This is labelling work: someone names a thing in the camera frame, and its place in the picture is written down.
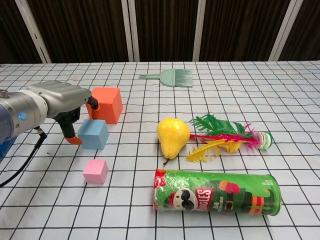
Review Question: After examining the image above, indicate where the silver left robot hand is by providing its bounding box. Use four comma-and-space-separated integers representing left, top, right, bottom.
26, 80, 100, 146

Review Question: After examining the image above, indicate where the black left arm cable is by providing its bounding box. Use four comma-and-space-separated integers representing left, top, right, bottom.
0, 126, 48, 188

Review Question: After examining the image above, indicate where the small pink foam cube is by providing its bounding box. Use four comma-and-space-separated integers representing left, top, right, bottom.
82, 158, 109, 185

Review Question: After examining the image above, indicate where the white slanted frame post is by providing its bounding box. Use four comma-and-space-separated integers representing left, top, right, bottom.
15, 0, 52, 64
268, 0, 304, 62

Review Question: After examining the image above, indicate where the checkered light blue tablecloth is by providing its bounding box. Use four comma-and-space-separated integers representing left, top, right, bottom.
0, 59, 320, 240

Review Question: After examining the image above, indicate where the white narrow frame post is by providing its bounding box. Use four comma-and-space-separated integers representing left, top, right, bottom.
192, 0, 206, 62

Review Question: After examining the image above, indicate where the blue cookie box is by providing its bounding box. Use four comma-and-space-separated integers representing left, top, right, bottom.
0, 136, 16, 162

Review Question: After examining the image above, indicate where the colourful feather shuttlecock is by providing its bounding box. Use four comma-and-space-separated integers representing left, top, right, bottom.
185, 113, 273, 165

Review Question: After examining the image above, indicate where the medium blue foam cube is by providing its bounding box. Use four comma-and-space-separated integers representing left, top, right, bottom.
77, 118, 110, 151

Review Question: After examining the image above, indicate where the large orange foam cube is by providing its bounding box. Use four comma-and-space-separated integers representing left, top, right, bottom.
86, 86, 124, 125

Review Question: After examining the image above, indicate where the yellow pear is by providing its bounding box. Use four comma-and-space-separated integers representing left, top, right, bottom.
156, 117, 191, 166

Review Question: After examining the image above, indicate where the mint green hand brush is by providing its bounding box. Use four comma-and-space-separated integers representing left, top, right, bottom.
138, 69, 194, 88

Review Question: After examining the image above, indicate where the white double frame post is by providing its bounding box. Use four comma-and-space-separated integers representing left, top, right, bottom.
120, 0, 140, 62

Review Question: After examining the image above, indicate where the green Pringles can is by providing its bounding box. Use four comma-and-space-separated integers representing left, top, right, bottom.
152, 168, 282, 217

